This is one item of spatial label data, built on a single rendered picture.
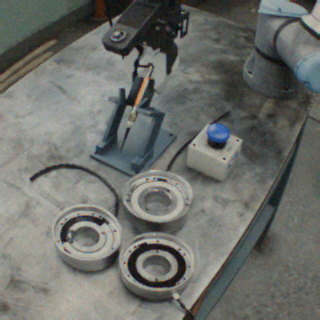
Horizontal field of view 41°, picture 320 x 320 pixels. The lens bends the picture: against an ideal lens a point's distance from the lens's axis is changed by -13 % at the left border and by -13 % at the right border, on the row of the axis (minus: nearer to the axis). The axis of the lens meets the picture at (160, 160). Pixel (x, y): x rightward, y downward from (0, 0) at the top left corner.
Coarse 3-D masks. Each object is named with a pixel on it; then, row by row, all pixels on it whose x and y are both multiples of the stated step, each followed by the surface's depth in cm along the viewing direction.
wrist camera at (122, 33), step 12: (144, 0) 67; (156, 0) 67; (132, 12) 66; (144, 12) 66; (156, 12) 67; (120, 24) 66; (132, 24) 66; (144, 24) 65; (108, 36) 65; (120, 36) 65; (132, 36) 65; (108, 48) 66; (120, 48) 64; (132, 48) 66
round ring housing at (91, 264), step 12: (84, 204) 70; (60, 216) 68; (72, 216) 70; (96, 216) 70; (108, 216) 70; (60, 228) 68; (72, 228) 68; (84, 228) 69; (96, 228) 69; (120, 228) 68; (60, 240) 66; (120, 240) 66; (60, 252) 64; (84, 252) 65; (108, 252) 66; (72, 264) 64; (84, 264) 63; (96, 264) 64; (108, 264) 65
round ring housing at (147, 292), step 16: (144, 240) 68; (160, 240) 68; (176, 240) 67; (128, 256) 65; (144, 256) 66; (160, 256) 66; (192, 256) 65; (128, 272) 63; (144, 272) 63; (192, 272) 63; (144, 288) 60; (160, 288) 62; (176, 288) 61
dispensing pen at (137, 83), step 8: (152, 64) 78; (152, 72) 79; (136, 80) 78; (152, 80) 80; (136, 88) 78; (128, 96) 78; (136, 96) 78; (136, 112) 80; (128, 120) 80; (128, 128) 81; (120, 152) 82
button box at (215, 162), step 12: (204, 132) 83; (192, 144) 80; (204, 144) 81; (216, 144) 80; (228, 144) 81; (240, 144) 82; (192, 156) 81; (204, 156) 80; (216, 156) 79; (228, 156) 79; (192, 168) 83; (204, 168) 81; (216, 168) 80; (228, 168) 81
